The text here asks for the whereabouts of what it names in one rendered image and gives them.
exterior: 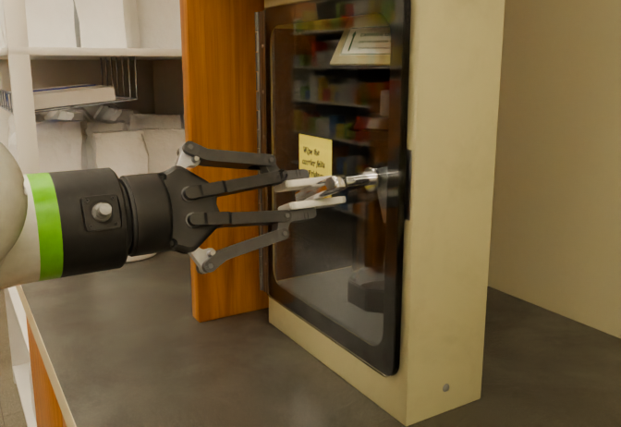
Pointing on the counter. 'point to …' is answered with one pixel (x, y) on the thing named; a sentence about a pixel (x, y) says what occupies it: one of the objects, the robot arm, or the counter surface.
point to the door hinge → (259, 110)
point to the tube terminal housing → (433, 185)
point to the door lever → (339, 185)
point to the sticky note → (315, 155)
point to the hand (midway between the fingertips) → (310, 194)
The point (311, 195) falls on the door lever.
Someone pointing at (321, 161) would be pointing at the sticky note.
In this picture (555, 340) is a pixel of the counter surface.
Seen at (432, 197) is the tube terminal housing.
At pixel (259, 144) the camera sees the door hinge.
